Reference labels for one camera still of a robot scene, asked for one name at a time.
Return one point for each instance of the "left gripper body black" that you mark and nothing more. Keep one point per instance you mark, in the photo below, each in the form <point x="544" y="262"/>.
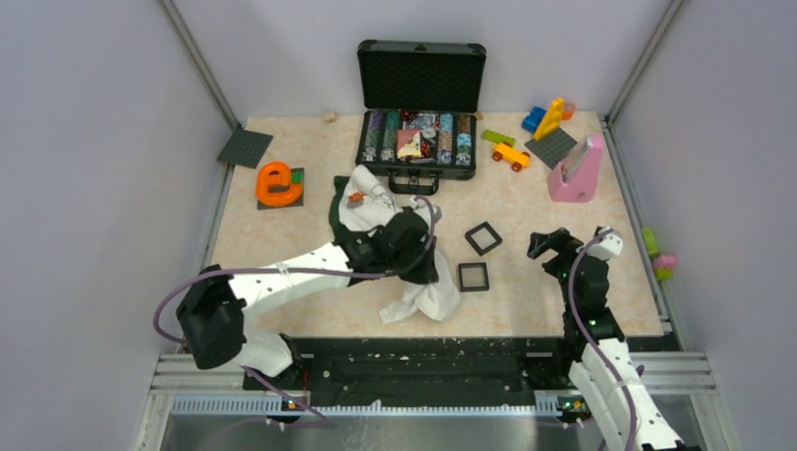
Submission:
<point x="400" y="258"/>

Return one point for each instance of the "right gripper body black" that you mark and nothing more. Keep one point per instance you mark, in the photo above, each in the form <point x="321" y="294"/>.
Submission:
<point x="563" y="243"/>

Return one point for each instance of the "white and green garment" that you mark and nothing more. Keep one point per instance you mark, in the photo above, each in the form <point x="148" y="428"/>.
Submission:
<point x="436" y="296"/>

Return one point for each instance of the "red maple leaf brooch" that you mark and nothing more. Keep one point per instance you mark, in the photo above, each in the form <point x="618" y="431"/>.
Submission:
<point x="356" y="199"/>

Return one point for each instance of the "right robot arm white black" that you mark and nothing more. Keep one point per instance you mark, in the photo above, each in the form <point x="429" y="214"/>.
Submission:
<point x="594" y="352"/>

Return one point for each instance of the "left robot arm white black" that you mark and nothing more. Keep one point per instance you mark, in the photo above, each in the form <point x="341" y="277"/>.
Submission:
<point x="219" y="306"/>

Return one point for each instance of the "pink metronome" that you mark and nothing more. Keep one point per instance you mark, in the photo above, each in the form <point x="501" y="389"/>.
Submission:
<point x="575" y="178"/>

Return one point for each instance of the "yellow orange toy car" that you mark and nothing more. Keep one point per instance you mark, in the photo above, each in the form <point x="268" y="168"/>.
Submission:
<point x="517" y="160"/>

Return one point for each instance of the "dark grey baseplate right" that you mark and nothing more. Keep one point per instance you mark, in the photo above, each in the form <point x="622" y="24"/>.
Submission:
<point x="552" y="148"/>

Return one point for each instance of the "dark grey baseplate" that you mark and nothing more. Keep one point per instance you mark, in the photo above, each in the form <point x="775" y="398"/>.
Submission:
<point x="552" y="148"/>
<point x="245" y="148"/>

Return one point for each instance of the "green and pink bricks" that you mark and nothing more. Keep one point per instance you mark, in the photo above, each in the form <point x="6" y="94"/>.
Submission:
<point x="662" y="264"/>

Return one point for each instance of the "blue toy brick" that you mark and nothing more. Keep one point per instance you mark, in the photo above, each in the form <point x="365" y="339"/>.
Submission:
<point x="533" y="119"/>

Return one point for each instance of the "yellow triangular toy brick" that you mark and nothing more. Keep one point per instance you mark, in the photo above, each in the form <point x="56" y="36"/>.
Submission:
<point x="551" y="120"/>

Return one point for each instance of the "green flat brick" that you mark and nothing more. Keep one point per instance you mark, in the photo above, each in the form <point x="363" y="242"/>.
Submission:
<point x="498" y="138"/>

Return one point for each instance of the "orange toy cup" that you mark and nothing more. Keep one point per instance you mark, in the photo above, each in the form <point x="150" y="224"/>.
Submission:
<point x="569" y="108"/>

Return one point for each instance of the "black poker chip case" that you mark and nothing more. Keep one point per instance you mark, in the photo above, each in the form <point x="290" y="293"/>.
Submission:
<point x="421" y="98"/>

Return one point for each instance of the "dark grey baseplate left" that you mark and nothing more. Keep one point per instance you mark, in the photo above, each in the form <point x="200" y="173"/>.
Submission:
<point x="245" y="148"/>

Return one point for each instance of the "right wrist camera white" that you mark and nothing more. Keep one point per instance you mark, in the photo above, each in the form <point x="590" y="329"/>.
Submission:
<point x="608" y="246"/>

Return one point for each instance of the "black square frame upper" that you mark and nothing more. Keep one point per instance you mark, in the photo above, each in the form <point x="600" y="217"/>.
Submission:
<point x="483" y="238"/>

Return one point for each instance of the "black square frame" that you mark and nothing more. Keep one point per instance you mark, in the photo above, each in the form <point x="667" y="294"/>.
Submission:
<point x="483" y="238"/>
<point x="473" y="277"/>

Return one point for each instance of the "black square frame lower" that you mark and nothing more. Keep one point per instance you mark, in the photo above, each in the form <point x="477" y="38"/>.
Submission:
<point x="473" y="277"/>

